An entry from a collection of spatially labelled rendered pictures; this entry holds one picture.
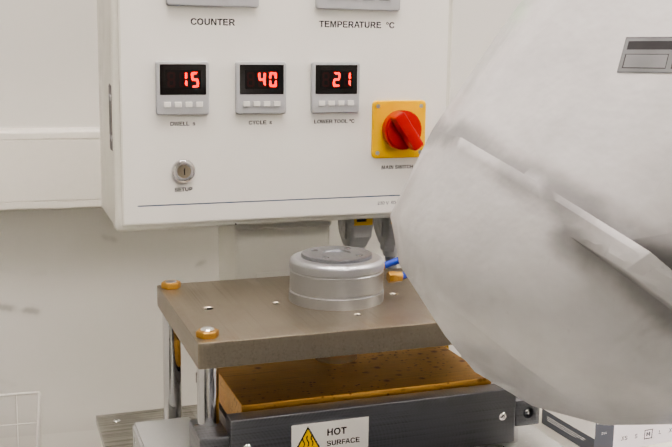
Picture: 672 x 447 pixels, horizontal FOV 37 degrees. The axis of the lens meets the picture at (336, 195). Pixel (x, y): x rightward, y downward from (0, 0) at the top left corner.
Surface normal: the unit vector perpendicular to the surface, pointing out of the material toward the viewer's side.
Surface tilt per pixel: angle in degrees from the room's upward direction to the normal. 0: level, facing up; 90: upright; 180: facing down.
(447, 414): 90
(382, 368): 0
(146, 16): 90
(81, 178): 90
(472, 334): 123
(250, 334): 0
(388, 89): 90
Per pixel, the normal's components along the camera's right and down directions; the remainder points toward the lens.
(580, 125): -0.52, -0.40
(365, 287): 0.63, 0.13
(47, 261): 0.26, 0.15
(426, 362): 0.01, -0.99
